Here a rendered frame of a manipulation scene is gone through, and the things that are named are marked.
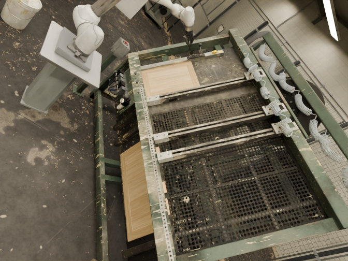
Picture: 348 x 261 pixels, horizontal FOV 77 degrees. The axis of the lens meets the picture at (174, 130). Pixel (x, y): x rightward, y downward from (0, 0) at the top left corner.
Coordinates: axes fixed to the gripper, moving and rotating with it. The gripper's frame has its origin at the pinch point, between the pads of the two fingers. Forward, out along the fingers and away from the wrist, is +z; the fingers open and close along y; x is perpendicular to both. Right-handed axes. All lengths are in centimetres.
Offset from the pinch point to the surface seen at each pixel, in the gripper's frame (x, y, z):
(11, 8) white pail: -70, 177, -38
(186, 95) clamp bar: 57, 17, 11
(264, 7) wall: -576, -444, 347
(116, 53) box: -11, 79, -1
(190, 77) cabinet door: 31.7, 6.6, 13.9
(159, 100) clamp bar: 57, 45, 10
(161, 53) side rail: -17.0, 29.5, 15.8
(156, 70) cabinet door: 11.6, 40.2, 13.7
